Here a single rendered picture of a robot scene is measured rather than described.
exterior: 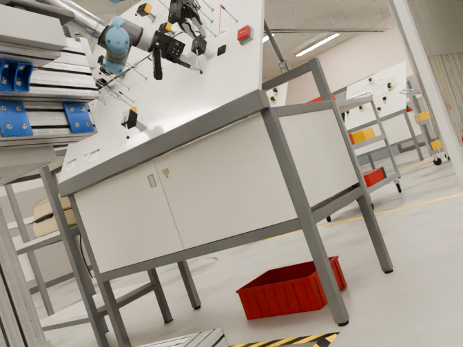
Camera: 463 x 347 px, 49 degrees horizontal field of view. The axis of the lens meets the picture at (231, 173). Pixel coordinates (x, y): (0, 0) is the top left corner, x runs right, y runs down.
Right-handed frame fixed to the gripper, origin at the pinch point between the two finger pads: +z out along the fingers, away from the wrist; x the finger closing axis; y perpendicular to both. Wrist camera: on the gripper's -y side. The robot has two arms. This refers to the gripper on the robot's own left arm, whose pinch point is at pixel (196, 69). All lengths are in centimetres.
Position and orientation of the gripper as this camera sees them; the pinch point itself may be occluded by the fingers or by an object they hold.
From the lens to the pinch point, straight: 198.6
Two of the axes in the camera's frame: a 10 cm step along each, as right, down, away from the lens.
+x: -2.9, -3.5, 8.9
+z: 8.5, 3.2, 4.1
